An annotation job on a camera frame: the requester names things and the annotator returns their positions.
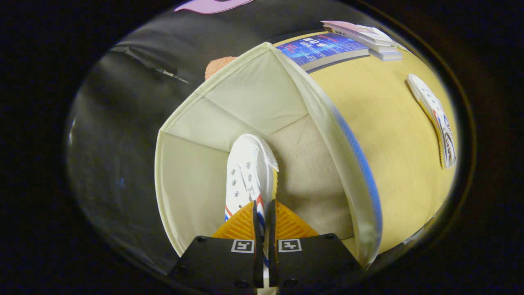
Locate orange porous sponge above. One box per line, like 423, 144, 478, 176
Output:
205, 57, 238, 80

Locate pale blue cover book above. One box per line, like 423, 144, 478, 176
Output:
368, 47, 404, 62

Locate beige fabric storage box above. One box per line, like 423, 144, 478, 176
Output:
155, 42, 383, 269

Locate white canvas shoe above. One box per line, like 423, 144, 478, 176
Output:
224, 134, 280, 281
407, 74, 457, 169

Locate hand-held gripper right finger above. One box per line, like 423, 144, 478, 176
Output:
268, 200, 363, 289

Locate black backdrop cloth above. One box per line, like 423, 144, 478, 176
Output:
65, 0, 389, 275

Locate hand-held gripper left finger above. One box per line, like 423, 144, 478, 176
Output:
169, 200, 264, 289

